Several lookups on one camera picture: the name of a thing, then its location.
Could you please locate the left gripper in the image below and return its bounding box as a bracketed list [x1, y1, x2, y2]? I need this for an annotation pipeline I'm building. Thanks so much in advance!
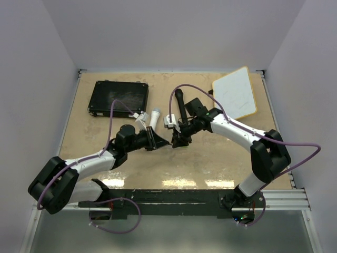
[125, 126, 169, 153]

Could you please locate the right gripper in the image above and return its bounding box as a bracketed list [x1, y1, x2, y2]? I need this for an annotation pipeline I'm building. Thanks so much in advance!
[172, 117, 201, 149]

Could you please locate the yellow framed whiteboard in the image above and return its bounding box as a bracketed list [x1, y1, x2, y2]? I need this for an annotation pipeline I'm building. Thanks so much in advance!
[209, 66, 257, 120]

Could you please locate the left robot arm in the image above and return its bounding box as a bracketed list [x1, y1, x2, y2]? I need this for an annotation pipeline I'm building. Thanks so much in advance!
[27, 124, 169, 214]

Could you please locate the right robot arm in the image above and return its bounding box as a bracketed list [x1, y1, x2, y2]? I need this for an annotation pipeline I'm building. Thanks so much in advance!
[164, 98, 291, 210]

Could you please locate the white microphone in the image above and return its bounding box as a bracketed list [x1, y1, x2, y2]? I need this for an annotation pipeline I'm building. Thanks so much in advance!
[149, 108, 161, 131]

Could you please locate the black microphone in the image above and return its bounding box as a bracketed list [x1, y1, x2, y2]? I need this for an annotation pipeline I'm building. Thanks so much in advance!
[174, 89, 188, 123]

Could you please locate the black case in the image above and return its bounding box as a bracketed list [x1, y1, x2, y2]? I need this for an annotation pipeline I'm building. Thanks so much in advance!
[87, 80, 149, 118]

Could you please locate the aluminium table frame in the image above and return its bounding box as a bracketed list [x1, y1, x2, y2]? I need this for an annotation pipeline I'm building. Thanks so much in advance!
[21, 69, 324, 253]

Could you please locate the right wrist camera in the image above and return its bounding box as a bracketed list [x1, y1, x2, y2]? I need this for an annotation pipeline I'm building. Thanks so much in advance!
[163, 114, 177, 129]

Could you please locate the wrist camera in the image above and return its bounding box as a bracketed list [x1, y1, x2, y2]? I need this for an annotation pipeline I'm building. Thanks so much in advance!
[132, 112, 149, 131]
[163, 114, 177, 129]

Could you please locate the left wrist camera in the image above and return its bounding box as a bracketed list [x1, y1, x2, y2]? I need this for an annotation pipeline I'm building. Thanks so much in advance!
[132, 112, 149, 131]

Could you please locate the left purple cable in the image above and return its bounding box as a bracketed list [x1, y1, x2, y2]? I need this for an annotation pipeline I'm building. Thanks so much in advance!
[36, 99, 143, 234]

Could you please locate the purple cable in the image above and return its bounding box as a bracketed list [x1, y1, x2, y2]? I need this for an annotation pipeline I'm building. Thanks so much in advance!
[170, 84, 322, 227]
[36, 99, 143, 234]

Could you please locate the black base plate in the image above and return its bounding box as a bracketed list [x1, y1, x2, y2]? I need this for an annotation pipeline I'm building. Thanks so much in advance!
[78, 189, 265, 219]

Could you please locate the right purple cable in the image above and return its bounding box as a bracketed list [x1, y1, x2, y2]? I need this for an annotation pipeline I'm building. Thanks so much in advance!
[170, 84, 322, 227]

